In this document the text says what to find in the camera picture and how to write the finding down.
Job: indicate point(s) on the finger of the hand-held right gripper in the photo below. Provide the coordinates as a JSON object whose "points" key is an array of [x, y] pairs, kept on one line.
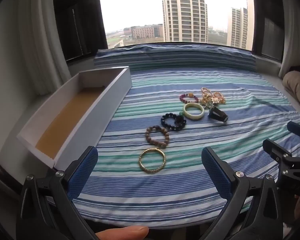
{"points": [[277, 151], [298, 130]]}

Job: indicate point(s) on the pale green jade bangle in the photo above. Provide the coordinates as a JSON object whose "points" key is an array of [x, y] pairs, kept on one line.
{"points": [[193, 117]]}

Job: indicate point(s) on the tall high-rise building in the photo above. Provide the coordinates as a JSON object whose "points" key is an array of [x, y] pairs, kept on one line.
{"points": [[185, 10]]}

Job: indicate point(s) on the slim high-rise building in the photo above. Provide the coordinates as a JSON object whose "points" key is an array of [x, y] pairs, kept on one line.
{"points": [[238, 27]]}

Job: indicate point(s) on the blue green striped bed sheet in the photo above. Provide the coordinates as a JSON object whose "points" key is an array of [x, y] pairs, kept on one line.
{"points": [[190, 140]]}

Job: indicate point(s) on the low brown building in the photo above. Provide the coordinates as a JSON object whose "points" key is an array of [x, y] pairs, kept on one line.
{"points": [[146, 31]]}

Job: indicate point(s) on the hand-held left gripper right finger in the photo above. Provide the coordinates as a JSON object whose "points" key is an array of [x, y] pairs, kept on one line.
{"points": [[215, 172]]}

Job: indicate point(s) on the long white cardboard box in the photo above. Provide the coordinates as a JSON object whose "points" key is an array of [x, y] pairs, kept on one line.
{"points": [[65, 120]]}

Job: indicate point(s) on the white curtain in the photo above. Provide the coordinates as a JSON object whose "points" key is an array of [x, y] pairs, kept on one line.
{"points": [[42, 42], [293, 30]]}

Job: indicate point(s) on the beige cloth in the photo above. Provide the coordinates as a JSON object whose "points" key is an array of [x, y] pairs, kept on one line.
{"points": [[297, 87]]}

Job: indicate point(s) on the blue striped pillow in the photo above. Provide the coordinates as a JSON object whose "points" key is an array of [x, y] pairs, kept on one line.
{"points": [[175, 57]]}

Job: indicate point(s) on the gold twisted bangle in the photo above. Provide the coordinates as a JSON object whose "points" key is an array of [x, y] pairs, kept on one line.
{"points": [[140, 160]]}

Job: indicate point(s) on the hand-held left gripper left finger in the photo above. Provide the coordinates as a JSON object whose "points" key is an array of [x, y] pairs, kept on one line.
{"points": [[83, 170]]}

